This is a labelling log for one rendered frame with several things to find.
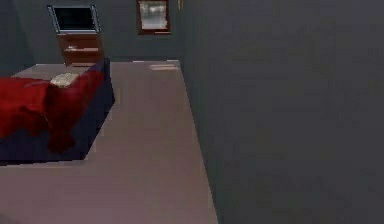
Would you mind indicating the brown chest of drawers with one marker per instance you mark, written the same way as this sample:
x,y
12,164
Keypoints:
x,y
81,49

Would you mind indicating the black television set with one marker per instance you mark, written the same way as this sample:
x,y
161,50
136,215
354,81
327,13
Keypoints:
x,y
74,18

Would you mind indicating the brown framed wall picture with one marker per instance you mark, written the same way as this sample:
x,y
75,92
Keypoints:
x,y
153,16

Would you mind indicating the dark blue bed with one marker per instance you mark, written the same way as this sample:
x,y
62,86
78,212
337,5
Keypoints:
x,y
90,126

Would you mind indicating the red blanket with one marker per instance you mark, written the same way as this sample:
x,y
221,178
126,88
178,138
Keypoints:
x,y
30,103

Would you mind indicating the pale beige pillow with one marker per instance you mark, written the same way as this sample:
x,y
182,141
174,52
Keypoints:
x,y
64,79

